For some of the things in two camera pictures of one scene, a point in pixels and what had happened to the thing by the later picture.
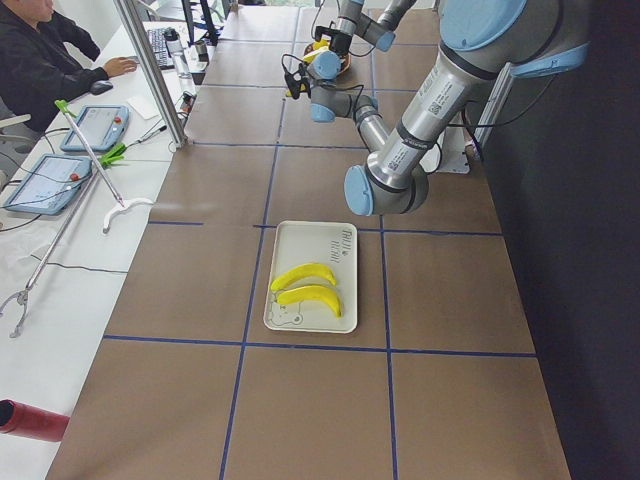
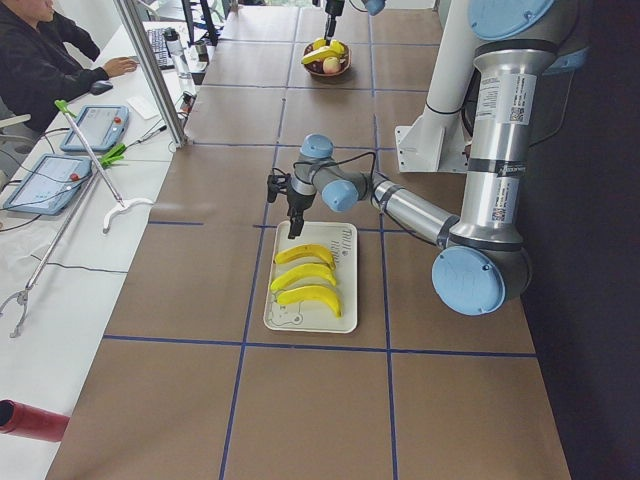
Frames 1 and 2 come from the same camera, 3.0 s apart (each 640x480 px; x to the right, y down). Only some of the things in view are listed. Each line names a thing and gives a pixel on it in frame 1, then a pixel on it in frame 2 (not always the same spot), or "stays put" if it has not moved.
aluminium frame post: x=153 y=72 stays put
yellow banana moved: x=303 y=271 stays put
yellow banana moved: x=307 y=292 stays put
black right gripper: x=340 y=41 -> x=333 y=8
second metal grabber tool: x=111 y=157 stays put
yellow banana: x=302 y=88 -> x=306 y=252
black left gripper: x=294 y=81 -> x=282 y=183
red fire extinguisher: x=33 y=422 stays put
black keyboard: x=161 y=49 stays put
